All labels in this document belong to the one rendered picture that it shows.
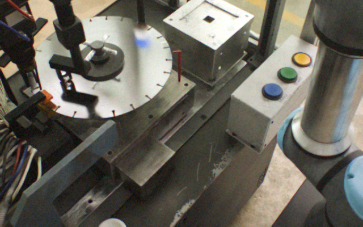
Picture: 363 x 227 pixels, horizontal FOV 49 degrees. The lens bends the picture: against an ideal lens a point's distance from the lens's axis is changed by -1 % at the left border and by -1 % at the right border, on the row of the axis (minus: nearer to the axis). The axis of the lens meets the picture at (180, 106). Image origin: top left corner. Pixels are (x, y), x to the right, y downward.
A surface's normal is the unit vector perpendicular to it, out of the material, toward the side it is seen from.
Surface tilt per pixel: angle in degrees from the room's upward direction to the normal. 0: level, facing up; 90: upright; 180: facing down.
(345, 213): 90
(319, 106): 98
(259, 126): 90
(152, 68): 0
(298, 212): 0
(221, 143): 0
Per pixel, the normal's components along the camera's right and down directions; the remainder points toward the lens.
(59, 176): 0.76, 0.50
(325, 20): -0.88, 0.44
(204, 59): -0.65, 0.59
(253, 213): 0.00, -0.62
